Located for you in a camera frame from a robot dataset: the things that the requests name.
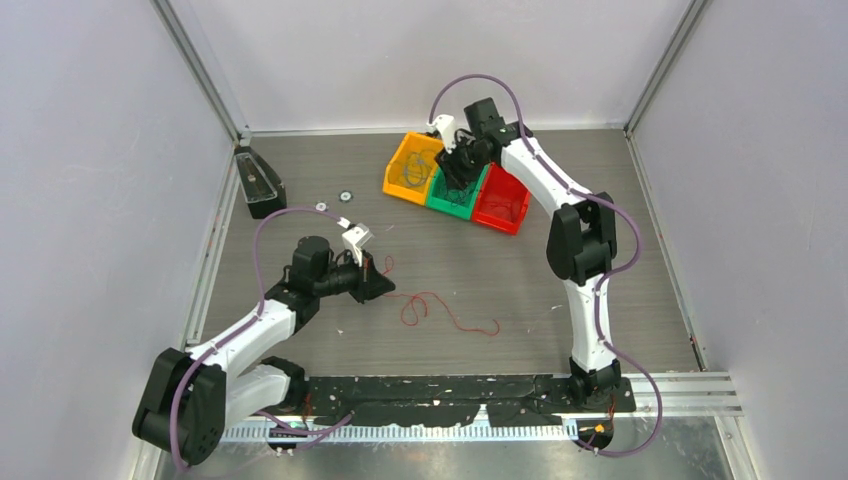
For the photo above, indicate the black wedge stand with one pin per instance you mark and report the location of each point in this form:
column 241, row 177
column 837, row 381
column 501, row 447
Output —
column 263, row 188

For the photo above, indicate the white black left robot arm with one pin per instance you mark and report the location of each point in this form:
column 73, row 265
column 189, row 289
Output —
column 192, row 397

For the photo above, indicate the green plastic bin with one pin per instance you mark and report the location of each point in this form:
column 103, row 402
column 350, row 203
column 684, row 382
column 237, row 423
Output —
column 453, row 202

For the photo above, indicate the red plastic bin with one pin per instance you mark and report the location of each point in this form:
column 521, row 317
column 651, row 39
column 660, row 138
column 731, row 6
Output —
column 502, row 202

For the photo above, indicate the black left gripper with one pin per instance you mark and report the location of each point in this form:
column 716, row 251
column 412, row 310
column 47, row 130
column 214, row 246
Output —
column 368, row 282

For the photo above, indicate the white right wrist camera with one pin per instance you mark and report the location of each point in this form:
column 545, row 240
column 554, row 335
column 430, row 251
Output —
column 445, row 127

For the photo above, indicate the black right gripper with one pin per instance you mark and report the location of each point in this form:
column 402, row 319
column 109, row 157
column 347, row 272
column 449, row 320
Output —
column 455, row 176

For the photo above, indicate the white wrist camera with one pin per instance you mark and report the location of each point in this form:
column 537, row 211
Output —
column 354, row 238
column 445, row 127

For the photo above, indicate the yellow plastic bin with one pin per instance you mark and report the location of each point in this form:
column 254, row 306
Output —
column 411, row 169

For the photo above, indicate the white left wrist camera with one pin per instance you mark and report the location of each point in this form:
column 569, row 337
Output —
column 354, row 238

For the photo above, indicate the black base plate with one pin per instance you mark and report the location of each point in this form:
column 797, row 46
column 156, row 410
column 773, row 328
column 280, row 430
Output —
column 446, row 401

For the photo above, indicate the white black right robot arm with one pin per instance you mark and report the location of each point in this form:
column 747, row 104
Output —
column 582, row 239

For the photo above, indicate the perforated metal cable rail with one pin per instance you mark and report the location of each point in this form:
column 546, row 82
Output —
column 478, row 431

